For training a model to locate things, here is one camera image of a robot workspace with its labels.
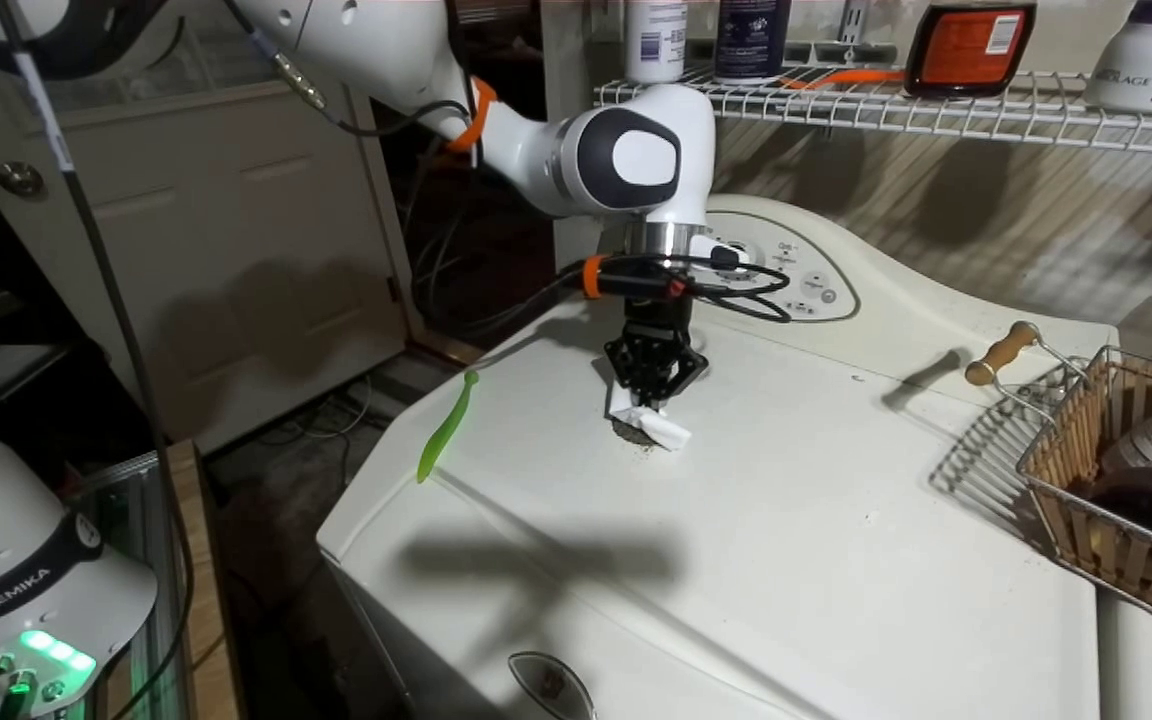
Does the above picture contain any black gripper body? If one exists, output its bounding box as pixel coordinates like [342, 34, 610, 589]
[620, 282, 701, 363]

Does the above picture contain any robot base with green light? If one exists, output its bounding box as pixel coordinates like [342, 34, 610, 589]
[0, 553, 162, 720]

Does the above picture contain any green plastic strip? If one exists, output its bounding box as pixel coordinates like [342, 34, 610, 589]
[413, 368, 483, 489]

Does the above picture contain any white washing machine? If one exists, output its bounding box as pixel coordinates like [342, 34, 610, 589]
[312, 191, 1152, 720]

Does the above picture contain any white lotion bottle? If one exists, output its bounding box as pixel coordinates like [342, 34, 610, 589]
[620, 0, 692, 87]

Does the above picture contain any dark jar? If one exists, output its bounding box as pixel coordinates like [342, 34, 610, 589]
[713, 0, 798, 84]

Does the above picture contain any cream door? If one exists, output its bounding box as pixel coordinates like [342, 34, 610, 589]
[0, 75, 423, 458]

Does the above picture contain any orange black package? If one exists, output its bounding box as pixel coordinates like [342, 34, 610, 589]
[900, 0, 1041, 100]

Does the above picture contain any wicker basket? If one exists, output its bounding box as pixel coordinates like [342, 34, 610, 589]
[1018, 348, 1152, 640]

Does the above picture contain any wooden platform board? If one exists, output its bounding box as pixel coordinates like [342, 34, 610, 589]
[152, 435, 245, 720]

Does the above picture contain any red cable clip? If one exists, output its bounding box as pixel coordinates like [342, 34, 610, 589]
[581, 251, 614, 305]

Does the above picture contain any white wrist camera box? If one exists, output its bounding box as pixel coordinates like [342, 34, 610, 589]
[690, 232, 749, 278]

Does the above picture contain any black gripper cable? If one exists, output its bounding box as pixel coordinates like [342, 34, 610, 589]
[469, 242, 798, 352]

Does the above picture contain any orange arm strap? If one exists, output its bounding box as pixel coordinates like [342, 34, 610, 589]
[443, 72, 500, 155]

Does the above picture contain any metal wire rack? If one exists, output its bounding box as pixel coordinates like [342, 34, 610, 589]
[924, 357, 1105, 539]

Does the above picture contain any wooden handle tool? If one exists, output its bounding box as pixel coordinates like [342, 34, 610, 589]
[962, 319, 1049, 392]

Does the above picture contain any white wire shelf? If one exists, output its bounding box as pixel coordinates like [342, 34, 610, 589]
[594, 72, 1152, 165]

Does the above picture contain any long black arm cable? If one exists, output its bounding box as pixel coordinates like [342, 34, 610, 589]
[0, 0, 209, 720]

